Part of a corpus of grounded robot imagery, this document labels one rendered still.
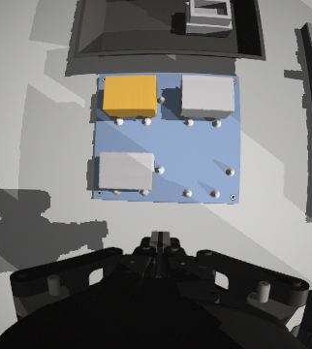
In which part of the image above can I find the yellow rectangular block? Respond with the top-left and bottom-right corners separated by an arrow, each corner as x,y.
103,76 -> 157,117

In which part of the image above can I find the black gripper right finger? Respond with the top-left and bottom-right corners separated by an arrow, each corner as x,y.
159,232 -> 310,337

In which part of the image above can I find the white rectangular part with pocket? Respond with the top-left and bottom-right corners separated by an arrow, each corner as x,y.
185,0 -> 232,38

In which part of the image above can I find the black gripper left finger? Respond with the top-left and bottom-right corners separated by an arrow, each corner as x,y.
10,231 -> 161,320

